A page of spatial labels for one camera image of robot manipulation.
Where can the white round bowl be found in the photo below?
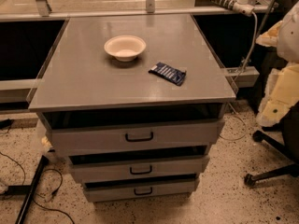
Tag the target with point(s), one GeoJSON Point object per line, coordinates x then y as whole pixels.
{"type": "Point", "coordinates": [125, 48]}

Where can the black metal floor bar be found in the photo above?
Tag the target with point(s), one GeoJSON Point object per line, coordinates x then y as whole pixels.
{"type": "Point", "coordinates": [32, 188]}

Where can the grey aluminium frame rail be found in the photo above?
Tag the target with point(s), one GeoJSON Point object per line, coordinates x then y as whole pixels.
{"type": "Point", "coordinates": [54, 16]}

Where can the grey drawer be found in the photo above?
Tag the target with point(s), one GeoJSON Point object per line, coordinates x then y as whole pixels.
{"type": "Point", "coordinates": [126, 170]}
{"type": "Point", "coordinates": [143, 190]}
{"type": "Point", "coordinates": [87, 141]}

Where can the blue snack packet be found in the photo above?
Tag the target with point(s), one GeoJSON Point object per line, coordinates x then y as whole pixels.
{"type": "Point", "coordinates": [168, 73]}

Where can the grey drawer cabinet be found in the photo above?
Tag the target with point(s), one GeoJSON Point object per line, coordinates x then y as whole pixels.
{"type": "Point", "coordinates": [84, 87]}

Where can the grey bottom drawer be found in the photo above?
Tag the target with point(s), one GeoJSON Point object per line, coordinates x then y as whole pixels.
{"type": "Point", "coordinates": [143, 190]}

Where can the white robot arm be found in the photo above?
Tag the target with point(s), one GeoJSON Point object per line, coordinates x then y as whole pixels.
{"type": "Point", "coordinates": [282, 87]}

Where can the black office chair base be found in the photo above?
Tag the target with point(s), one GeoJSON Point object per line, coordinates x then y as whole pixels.
{"type": "Point", "coordinates": [276, 161]}

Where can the grey top drawer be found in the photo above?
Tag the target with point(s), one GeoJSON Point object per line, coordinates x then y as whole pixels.
{"type": "Point", "coordinates": [87, 141]}

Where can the white power strip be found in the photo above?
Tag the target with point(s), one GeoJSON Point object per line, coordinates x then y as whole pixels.
{"type": "Point", "coordinates": [239, 6]}

